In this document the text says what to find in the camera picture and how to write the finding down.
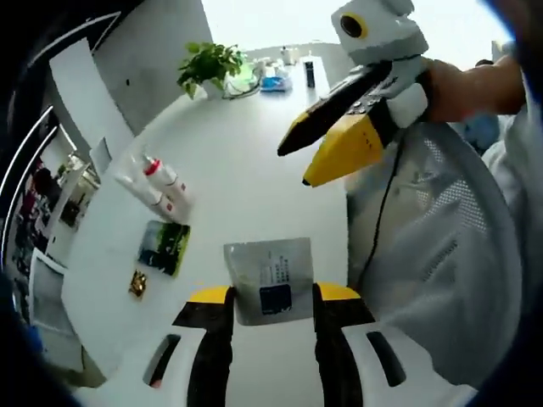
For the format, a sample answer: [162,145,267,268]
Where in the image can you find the potted green plant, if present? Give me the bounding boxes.
[176,41,247,101]

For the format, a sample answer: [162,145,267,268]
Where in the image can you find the red-collared white skincare bottle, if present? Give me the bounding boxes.
[142,154,190,200]

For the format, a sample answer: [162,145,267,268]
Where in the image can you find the blue and white tissue pack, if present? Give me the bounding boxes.
[259,70,294,93]

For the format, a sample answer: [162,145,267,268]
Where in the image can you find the white frosted-panel cabinet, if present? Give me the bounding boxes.
[27,248,81,340]

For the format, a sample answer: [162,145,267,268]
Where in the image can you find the small gold packet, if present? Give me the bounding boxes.
[128,270,150,298]

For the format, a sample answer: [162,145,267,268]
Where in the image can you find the grey mesh office chair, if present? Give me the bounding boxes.
[343,120,525,387]

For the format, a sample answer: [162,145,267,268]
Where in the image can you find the slim dark box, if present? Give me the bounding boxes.
[303,59,318,89]

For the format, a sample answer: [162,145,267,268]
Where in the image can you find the black cable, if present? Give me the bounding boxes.
[355,129,404,287]

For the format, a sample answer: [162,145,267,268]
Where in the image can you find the person's right hand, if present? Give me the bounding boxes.
[417,57,494,124]

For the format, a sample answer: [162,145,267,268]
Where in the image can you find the red-label white skincare bottle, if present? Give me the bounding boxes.
[126,173,191,225]

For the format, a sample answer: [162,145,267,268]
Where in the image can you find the green printed packet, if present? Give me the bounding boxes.
[137,219,192,277]

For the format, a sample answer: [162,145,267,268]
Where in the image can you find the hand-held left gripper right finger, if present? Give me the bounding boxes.
[313,282,434,407]

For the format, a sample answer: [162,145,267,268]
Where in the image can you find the person's grey clothing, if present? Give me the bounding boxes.
[479,0,543,306]

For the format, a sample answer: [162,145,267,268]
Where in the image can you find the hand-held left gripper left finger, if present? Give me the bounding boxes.
[126,286,235,407]

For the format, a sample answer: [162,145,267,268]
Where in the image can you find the silver skincare pouch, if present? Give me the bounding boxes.
[222,237,316,327]

